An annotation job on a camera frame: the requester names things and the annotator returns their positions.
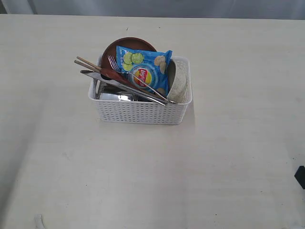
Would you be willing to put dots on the silver table knife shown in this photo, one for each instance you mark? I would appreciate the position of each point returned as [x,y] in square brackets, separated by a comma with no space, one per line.
[98,76]

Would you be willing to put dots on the silver fork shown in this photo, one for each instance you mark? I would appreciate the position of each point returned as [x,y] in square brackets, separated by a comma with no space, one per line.
[115,66]

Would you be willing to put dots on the speckled white ceramic bowl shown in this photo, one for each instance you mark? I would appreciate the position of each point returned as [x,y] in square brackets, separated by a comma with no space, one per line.
[177,80]

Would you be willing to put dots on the blue Lays chips bag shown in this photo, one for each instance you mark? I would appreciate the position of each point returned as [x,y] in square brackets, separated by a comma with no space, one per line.
[145,69]

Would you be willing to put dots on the dark brown wooden spoon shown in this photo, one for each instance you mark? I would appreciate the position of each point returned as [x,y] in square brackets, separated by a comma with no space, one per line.
[123,81]

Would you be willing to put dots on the white perforated plastic basket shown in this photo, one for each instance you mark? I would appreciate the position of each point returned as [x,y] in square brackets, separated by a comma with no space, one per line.
[139,112]

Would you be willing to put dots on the brown round plate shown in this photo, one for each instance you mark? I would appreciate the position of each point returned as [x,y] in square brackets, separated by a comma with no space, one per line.
[128,42]

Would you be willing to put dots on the lower wooden chopstick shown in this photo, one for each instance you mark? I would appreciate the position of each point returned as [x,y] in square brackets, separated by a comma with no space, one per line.
[86,66]

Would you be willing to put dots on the wooden chopstick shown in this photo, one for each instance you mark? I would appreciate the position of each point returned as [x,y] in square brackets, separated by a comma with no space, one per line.
[86,66]
[89,63]

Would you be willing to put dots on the upper wooden chopstick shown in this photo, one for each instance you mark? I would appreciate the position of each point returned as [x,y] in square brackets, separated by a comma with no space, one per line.
[89,63]

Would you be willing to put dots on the black object at right edge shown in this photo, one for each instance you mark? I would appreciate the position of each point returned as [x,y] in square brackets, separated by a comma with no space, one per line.
[300,176]

